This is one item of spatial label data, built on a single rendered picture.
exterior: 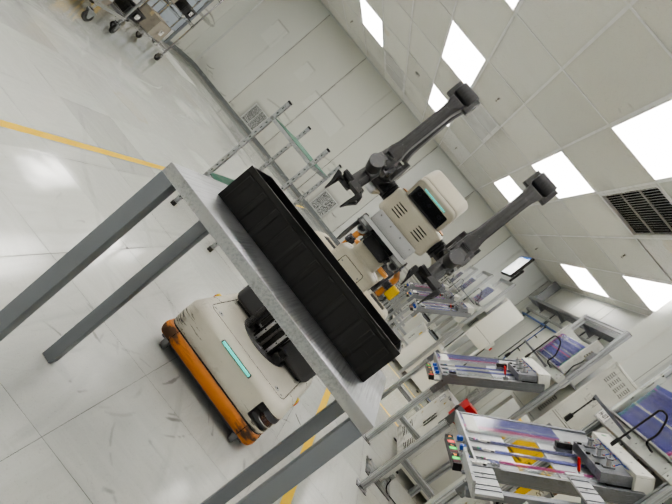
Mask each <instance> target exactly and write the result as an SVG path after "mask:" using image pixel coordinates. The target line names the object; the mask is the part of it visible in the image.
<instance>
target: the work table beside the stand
mask: <svg viewBox="0 0 672 504"><path fill-rule="evenodd" d="M227 186H228V185H226V184H224V183H221V182H219V181H217V180H214V179H212V178H209V177H207V176H205V175H202V174H200V173H197V172H195V171H193V170H190V169H188V168H185V167H183V166H181V165H178V164H176V163H173V162H171V163H170V164H169V165H168V166H166V167H165V168H164V169H163V170H162V171H161V172H159V173H158V174H157V175H156V176H155V177H154V178H153V179H151V180H150V181H149V182H148V183H147V184H146V185H144V186H143V187H142V188H141V189H140V190H139V191H138V192H136V193H135V194H134V195H133V196H132V197H131V198H130V199H128V200H127V201H126V202H125V203H124V204H123V205H121V206H120V207H119V208H118V209H117V210H116V211H115V212H113V213H112V214H111V215H110V216H109V217H108V218H107V219H105V220H104V221H103V222H102V223H101V224H100V225H98V226H97V227H96V228H95V229H94V230H93V231H92V232H90V233H89V234H88V235H87V236H86V237H85V238H84V239H82V240H81V241H80V242H79V243H78V244H77V245H75V246H74V247H73V248H72V249H71V250H70V251H69V252H67V253H66V254H65V255H64V256H63V257H62V258H60V259H59V260H58V261H57V262H56V263H55V264H54V265H52V266H51V267H50V268H49V269H48V270H47V271H46V272H44V273H43V274H42V275H41V276H40V277H39V278H37V279H36V280H35V281H34V282H33V283H32V284H31V285H29V286H28V287H27V288H26V289H25V290H24V291H23V292H21V293H20V294H19V295H18V296H17V297H16V298H14V299H13V300H12V301H11V302H10V303H9V304H8V305H6V306H5V307H4V308H3V309H2V310H1V311H0V341H2V340H3V339H4V338H5V337H6V336H7V335H9V334H10V333H11V332H12V331H13V330H14V329H16V328H17V327H18V326H19V325H20V324H21V323H23V322H24V321H25V320H26V319H27V318H28V317H30V316H31V315H32V314H33V313H34V312H35V311H37V310H38V309H39V308H40V307H41V306H42V305H44V304H45V303H46V302H47V301H48V300H49V299H50V298H52V297H53V296H54V295H55V294H56V293H57V292H59V291H60V290H61V289H62V288H63V287H64V286H66V285H67V284H68V283H69V282H70V281H71V280H73V279H74V278H75V277H76V276H77V275H78V274H80V273H81V272H82V271H83V270H84V269H85V268H87V267H88V266H89V265H90V264H91V263H92V262H93V261H95V260H96V259H97V258H98V257H99V256H100V255H102V254H103V253H104V252H105V251H106V250H107V249H109V248H110V247H111V246H112V245H113V244H114V243H116V242H117V241H118V240H119V239H120V238H121V237H123V236H124V235H125V234H126V233H127V232H128V231H130V230H131V229H132V228H133V227H134V226H135V225H137V224H138V223H139V222H140V221H141V220H142V219H143V218H145V217H146V216H147V215H148V214H149V213H150V212H152V211H153V210H154V209H155V208H156V207H157V206H159V205H160V204H161V203H162V202H163V201H164V200H166V199H167V198H168V197H169V196H170V195H171V194H173V193H174V192H175V191H176V190H177V191H178V192H179V194H180V195H181V196H182V198H183V199H184V200H185V202H186V203H187V204H188V206H189V207H190V208H191V210H192V211H193V212H194V214H195V215H196V216H197V218H198V219H199V221H198V222H197V223H195V224H194V225H193V226H192V227H191V228H189V229H188V230H187V231H186V232H185V233H184V234H182V235H181V236H180V237H179V238H178V239H176V240H175V241H174V242H173V243H172V244H171V245H169V246H168V247H167V248H166V249H165V250H163V251H162V252H161V253H160V254H159V255H158V256H156V257H155V258H154V259H153V260H152V261H150V262H149V263H148V264H147V265H146V266H145V267H143V268H142V269H141V270H140V271H139V272H137V273H136V274H135V275H134V276H133V277H132V278H130V279H129V280H128V281H127V282H126V283H124V284H123V285H122V286H121V287H120V288H119V289H117V290H116V291H115V292H114V293H113V294H111V295H110V296H109V297H108V298H107V299H106V300H104V301H103V302H102V303H101V304H100V305H98V306H97V307H96V308H95V309H94V310H93V311H91V312H90V313H89V314H88V315H87V316H86V317H84V318H83V319H82V320H81V321H80V322H78V323H77V324H76V325H75V326H74V327H73V328H71V329H70V330H69V331H68V332H67V333H65V334H64V335H63V336H62V337H61V338H60V339H58V340H57V341H56V342H55V343H54V344H52V345H51V346H50V347H49V348H48V349H47V350H45V351H44V352H43V353H42V354H43V355H44V357H45V358H46V360H47V361H48V363H52V362H56V361H58V360H60V359H61V358H62V357H63V356H64V355H65V354H67V353H68V352H69V351H70V350H71V349H73V348H74V347H75V346H76V345H77V344H79V343H80V342H81V341H82V340H83V339H84V338H86V337H87V336H88V335H89V334H90V333H92V332H93V331H94V330H95V329H96V328H98V327H99V326H100V325H101V324H102V323H104V322H105V321H106V320H107V319H108V318H109V317H111V316H112V315H113V314H114V313H115V312H117V311H118V310H119V309H120V308H121V307H123V306H124V305H125V304H126V303H127V302H128V301H130V300H131V299H132V298H133V297H134V296H136V295H137V294H138V293H139V292H140V291H142V290H143V289H144V288H145V287H146V286H148V285H149V284H150V283H151V282H152V281H153V280H155V279H156V278H157V277H158V276H159V275H161V274H162V273H163V272H164V271H165V270H167V269H168V268H169V267H170V266H171V265H172V264H174V263H175V262H176V261H177V260H178V259H180V258H181V257H182V256H183V255H184V254H186V253H187V252H188V251H189V250H190V249H192V248H193V247H194V246H195V245H196V244H197V243H199V242H200V241H201V240H202V239H203V238H205V237H206V236H207V235H208V234H209V233H210V235H211V236H212V237H213V239H214V240H215V241H216V243H217V244H218V245H219V247H220V248H221V249H222V250H223V252H224V253H225V254H226V256H227V257H228V258H229V260H230V261H231V262H232V264H233V265H234V266H235V268H236V269H237V270H238V272H239V273H240V274H241V276H242V277H243V278H244V279H245V281H246V282H247V283H248V285H249V286H250V287H251V289H252V290H253V291H254V293H255V294H256V295H257V297H258V298H259V299H260V301H261V302H262V303H263V305H264V306H265V307H266V308H267V310H268V311H269V312H270V314H271V315H272V316H273V318H274V319H275V320H276V322H277V323H278V324H279V326H280V327H281V328H282V330H283V331H284V332H285V334H286V335H287V336H288V337H289V339H290V340H291V341H292V343H293V344H294V345H295V347H296V348H297V349H298V351H299V352H300V353H301V355H302V356H303V357H304V359H305V360H306V361H307V363H308V364H309V365H310V366H311V368H312V369H313V370H314V372H315V373H316V374H317V376H318V377H319V378H320V380H321V381H322V382H323V384H324V385H325V386H326V388H327V389H328V390H329V392H330V393H331V394H332V395H333V397H334V398H335V400H334V401H333V402H332V403H330V404H329V405H328V406H326V407H325V408H324V409H322V410H321V411H320V412H319V413H317V414H316V415H315V416H313V417H312V418H311V419H309V420H308V421H307V422H306V423H304V424H303V425H302V426H300V427H299V428H298V429H296V430H295V431H294V432H293V433H291V434H290V435H289V436H287V437H286V438H285V439H284V440H282V441H281V442H280V443H278V444H277V445H276V446H274V447H273V448H272V449H271V450H269V451H268V452H267V453H265V454H264V455H263V456H261V457H260V458H259V459H258V460H256V461H255V462H254V463H252V464H251V465H250V466H248V467H247V468H246V469H245V470H243V471H242V472H241V473H239V474H238V475H237V476H235V477H234V478H233V479H232V480H230V481H229V482H228V483H226V484H225V485H224V486H222V487H221V488H220V489H219V490H217V491H216V492H215V493H213V494H212V495H211V496H210V497H208V498H207V499H206V500H204V501H203V502H202V503H200V504H226V503H227V502H228V501H230V500H231V499H232V498H234V497H235V496H236V495H237V494H239V493H240V492H241V491H243V490H244V489H245V488H247V487H248V486H249V485H250V484H252V483H253V482H254V481H256V480H257V479H258V478H260V477H261V476H262V475H264V474H265V473H266V472H267V471H269V470H270V469H271V468H273V467H274V466H275V465H277V464H278V463H279V462H281V461H282V460H283V459H284V458H286V457H287V456H288V455H290V454H291V453H292V452H294V451H295V450H296V449H298V448H299V447H300V446H301V445H303V444H304V443H305V442H307V441H308V440H309V439H311V438H312V437H313V436H315V435H316V434H317V433H318V432H320V431H321V430H322V429H324V428H325V427H326V426H328V425H329V424H330V423H332V422H333V421H334V420H335V419H337V418H338V417H339V416H341V415H342V414H343V413H346V414H347V415H348V418H347V419H346V420H344V421H343V422H342V423H340V424H339V425H338V426H336V427H335V428H334V429H332V430H331V431H330V432H329V433H327V434H326V435H325V436H323V437H322V438H321V439H319V440H318V441H317V442H315V443H314V444H313V445H312V446H310V447H309V448H308V449H306V450H305V451H304V452H302V453H301V454H300V455H298V456H297V457H296V458H294V459H293V460H292V461H291V462H289V463H288V464H287V465H285V466H284V467H283V468H281V469H280V470H279V471H277V472H276V473H275V474H274V475H272V476H271V477H270V478H268V479H267V480H266V481H264V482H263V483H262V484H260V485H259V486H258V487H256V488H255V489H254V490H253V491H251V492H250V493H249V494H247V495H246V496H245V497H243V498H242V499H241V500H239V501H238V502H237V503H236V504H273V503H274V502H275V501H277V500H278V499H279V498H281V497H282V496H283V495H285V494H286V493H287V492H289V491H290V490H291V489H293V488H294V487H295V486H297V485H298V484H299V483H300V482H302V481H303V480H304V479H306V478H307V477H308V476H310V475H311V474H312V473H314V472H315V471H316V470H318V469H319V468H320V467H322V466H323V465H324V464H326V463H327V462H328V461H330V460H331V459H332V458H334V457H335V456H336V455H338V454H339V453H340V452H342V451H343V450H344V449H345V448H347V447H348V446H349V445H351V444H352V443H353V442H355V441H356V440H357V439H359V438H360V437H361V436H362V435H364V434H365V433H367V432H368V431H369V430H371V429H372V428H373V427H374V425H375V421H376V417H377V413H378V409H379V405H380V401H381V397H382V393H383V389H384V385H385V381H386V377H385V375H384V374H383V373H382V372H381V370H379V371H378V372H376V373H375V374H374V375H372V376H371V377H370V378H369V379H367V380H366V381H365V382H362V381H361V380H360V378H359V377H358V376H357V374H356V373H355V372H354V371H353V369H352V368H351V367H350V365H349V364H348V363H347V361H346V360H345V359H344V358H343V356H342V355H341V354H340V352H339V351H338V350H337V348H336V347H335V346H334V345H333V343H332V342H331V341H330V339H329V338H328V337H327V335H326V334H325V333H324V332H323V330H322V329H321V328H320V326H319V325H318V324H317V322H316V321H315V320H314V319H313V317H312V316H311V315H310V313H309V312H308V311H307V310H306V308H305V307H304V306H303V304H302V303H301V302H300V300H299V299H298V298H297V297H296V295H295V294H294V293H293V291H292V290H291V289H290V287H289V286H288V285H287V284H286V282H285V281H284V280H283V278H282V277H281V276H280V274H279V273H278V272H277V271H276V269H275V268H274V267H273V265H272V264H271V263H270V261H269V260H268V259H267V258H266V256H265V255H264V254H263V252H262V251H261V250H260V248H259V247H258V246H257V245H256V243H255V242H254V241H253V239H252V238H251V237H250V236H249V234H248V233H247V232H246V230H245V229H244V228H243V226H242V225H241V224H240V223H239V221H238V220H237V219H236V217H235V216H234V215H233V213H232V212H231V211H230V210H229V208H228V207H227V206H226V204H225V203H224V202H223V200H222V199H221V198H220V197H219V195H218V194H219V193H220V192H221V191H222V190H223V189H225V188H226V187H227Z"/></svg>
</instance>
